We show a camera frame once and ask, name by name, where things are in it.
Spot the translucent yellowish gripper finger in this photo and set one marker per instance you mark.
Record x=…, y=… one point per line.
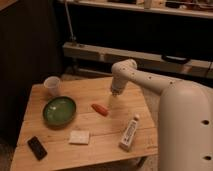
x=110, y=101

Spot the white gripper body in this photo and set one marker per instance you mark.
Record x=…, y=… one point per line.
x=117, y=86

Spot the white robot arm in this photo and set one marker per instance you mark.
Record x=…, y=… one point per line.
x=185, y=117

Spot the orange carrot-shaped eraser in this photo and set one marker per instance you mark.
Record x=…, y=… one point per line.
x=100, y=109

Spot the white sponge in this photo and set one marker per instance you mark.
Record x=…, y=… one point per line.
x=79, y=137

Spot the white glue bottle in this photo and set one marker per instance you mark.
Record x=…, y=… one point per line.
x=129, y=133

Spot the wooden table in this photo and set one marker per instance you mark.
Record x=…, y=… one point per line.
x=105, y=131

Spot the green round plate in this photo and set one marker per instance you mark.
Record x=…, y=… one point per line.
x=59, y=111

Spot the clear plastic cup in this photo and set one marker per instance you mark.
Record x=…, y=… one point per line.
x=52, y=85

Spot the long white shelf board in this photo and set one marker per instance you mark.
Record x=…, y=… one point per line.
x=150, y=62

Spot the black remote control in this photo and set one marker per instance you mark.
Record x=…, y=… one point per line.
x=37, y=148

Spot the upper white shelf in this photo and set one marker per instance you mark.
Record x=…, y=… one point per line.
x=138, y=8

